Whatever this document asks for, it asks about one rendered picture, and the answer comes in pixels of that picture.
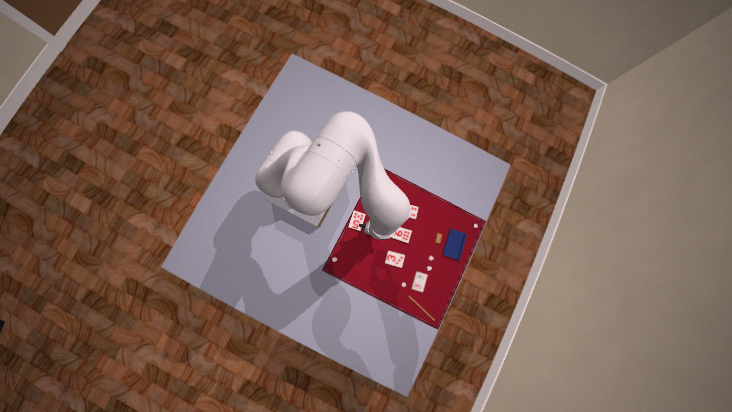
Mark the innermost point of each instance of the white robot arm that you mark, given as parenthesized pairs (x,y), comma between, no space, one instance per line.
(345,142)

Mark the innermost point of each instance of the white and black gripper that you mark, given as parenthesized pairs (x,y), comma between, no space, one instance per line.
(365,227)

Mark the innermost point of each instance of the dark blue notebook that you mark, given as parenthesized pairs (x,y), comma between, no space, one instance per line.
(454,244)

